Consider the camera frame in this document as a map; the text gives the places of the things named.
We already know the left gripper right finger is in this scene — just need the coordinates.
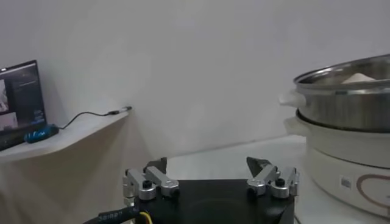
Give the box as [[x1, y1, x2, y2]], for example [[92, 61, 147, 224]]
[[246, 156, 300, 199]]

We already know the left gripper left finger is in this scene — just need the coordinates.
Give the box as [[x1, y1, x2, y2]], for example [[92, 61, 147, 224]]
[[122, 156, 180, 208]]

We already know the stainless steel steamer basket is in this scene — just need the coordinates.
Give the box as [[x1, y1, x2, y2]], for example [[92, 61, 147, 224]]
[[278, 54, 390, 133]]

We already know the white electric cooker pot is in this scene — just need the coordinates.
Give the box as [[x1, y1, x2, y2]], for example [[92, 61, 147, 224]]
[[283, 109, 390, 220]]

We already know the white side desk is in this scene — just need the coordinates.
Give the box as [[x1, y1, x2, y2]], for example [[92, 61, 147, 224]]
[[0, 108, 132, 164]]

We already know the blue computer mouse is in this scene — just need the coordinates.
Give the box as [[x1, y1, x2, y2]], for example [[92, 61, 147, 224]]
[[24, 124, 60, 144]]

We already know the black laptop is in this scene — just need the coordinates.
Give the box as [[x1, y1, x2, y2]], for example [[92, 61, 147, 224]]
[[0, 60, 48, 152]]

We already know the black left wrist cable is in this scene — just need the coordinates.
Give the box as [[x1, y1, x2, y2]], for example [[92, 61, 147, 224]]
[[82, 206, 153, 224]]

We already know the black adapter cable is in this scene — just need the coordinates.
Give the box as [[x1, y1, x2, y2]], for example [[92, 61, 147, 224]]
[[57, 105, 133, 130]]

